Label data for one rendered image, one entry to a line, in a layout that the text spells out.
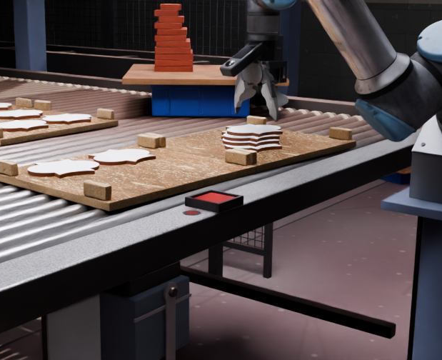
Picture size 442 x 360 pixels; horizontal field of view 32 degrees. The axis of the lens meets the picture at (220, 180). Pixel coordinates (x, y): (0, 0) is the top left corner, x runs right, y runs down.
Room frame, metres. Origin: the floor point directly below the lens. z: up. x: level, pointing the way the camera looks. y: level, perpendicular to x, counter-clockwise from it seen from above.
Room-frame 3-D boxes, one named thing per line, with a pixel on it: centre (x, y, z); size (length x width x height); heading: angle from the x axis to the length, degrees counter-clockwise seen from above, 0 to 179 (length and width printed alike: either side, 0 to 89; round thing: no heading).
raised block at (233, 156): (1.61, -0.04, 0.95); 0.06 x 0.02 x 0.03; 50
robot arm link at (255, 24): (1.87, -0.09, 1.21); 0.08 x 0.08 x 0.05
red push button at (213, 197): (1.34, 0.01, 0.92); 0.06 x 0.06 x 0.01; 54
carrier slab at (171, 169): (1.54, 0.19, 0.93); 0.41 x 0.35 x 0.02; 140
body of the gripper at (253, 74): (1.87, -0.10, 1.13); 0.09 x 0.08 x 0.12; 128
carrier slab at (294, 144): (1.86, -0.07, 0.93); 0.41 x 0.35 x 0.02; 140
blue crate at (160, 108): (2.50, 0.07, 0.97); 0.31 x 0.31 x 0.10; 3
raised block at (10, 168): (1.48, 0.42, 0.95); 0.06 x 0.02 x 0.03; 50
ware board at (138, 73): (2.57, 0.06, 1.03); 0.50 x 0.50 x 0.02; 3
